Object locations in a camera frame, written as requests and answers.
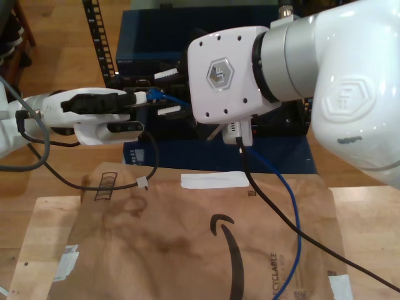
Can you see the person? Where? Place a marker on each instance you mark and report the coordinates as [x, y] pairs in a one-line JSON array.
[[12, 34]]

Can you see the brown packing paper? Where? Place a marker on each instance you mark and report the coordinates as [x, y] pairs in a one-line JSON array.
[[156, 265]]

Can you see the white tape with label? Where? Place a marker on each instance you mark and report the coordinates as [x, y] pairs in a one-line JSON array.
[[67, 265]]

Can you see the long white tape strip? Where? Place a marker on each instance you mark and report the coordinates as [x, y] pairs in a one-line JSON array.
[[215, 180]]

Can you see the white tape patch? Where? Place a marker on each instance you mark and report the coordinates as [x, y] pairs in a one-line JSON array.
[[340, 286]]

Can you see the blue network switch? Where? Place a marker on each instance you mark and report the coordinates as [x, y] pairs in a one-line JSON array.
[[150, 37]]

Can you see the brown wooden chair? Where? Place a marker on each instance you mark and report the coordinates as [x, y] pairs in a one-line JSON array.
[[28, 31]]

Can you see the black rack frame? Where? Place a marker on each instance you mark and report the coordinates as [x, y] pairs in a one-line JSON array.
[[100, 37]]

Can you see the blue base box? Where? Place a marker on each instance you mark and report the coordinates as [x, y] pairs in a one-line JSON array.
[[187, 156]]

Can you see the black rack server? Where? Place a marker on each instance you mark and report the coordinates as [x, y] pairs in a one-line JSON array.
[[140, 82]]

